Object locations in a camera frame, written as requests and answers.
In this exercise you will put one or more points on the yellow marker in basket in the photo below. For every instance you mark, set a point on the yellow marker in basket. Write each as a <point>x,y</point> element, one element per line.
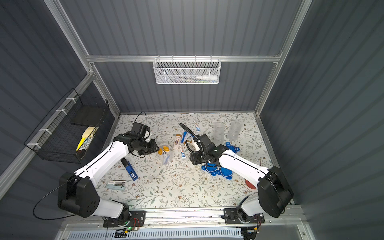
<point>82,144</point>

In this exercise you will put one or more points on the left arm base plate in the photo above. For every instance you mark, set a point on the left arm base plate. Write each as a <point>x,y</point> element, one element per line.
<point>129,219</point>

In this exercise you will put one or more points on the yellow sticky notes pad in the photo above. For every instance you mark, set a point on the yellow sticky notes pad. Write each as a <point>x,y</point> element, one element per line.
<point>89,131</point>

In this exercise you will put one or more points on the blue-lid clear container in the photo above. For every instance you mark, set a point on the blue-lid clear container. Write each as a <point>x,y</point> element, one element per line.
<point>166,154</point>
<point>219,133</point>
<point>234,130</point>

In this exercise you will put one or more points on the red pencil cup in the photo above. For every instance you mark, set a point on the red pencil cup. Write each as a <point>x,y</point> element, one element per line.
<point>250,185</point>

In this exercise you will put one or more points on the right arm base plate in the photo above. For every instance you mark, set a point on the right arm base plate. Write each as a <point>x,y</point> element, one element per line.
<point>234,216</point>

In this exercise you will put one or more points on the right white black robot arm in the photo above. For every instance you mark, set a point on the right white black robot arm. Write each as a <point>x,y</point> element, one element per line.
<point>274,191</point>

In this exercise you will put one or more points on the white tube in basket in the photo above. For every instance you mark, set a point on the white tube in basket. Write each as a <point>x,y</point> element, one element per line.
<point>207,78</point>

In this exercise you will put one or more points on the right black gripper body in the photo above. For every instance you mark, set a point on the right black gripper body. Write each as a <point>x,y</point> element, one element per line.
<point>194,157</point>

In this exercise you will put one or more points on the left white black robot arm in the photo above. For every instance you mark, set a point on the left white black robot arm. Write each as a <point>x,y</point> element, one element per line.
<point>77,191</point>

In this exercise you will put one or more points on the small silver teal stapler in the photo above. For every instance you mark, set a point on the small silver teal stapler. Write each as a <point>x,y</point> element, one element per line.
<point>116,185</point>

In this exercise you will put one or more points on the white ventilated front panel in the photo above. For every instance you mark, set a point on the white ventilated front panel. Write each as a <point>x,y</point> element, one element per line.
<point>159,234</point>

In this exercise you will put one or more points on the black notebook in basket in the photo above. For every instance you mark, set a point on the black notebook in basket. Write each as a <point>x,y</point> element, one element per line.
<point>88,116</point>

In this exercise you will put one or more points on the black wire wall basket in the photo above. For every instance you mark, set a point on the black wire wall basket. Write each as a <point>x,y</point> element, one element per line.
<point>57,139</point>

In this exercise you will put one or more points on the white wire mesh basket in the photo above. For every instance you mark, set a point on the white wire mesh basket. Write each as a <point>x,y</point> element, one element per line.
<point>185,72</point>

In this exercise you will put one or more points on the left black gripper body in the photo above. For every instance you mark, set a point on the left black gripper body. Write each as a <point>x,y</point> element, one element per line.
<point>151,146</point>

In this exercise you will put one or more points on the small toothpaste tube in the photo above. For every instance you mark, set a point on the small toothpaste tube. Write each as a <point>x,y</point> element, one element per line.
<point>182,152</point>
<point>197,127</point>

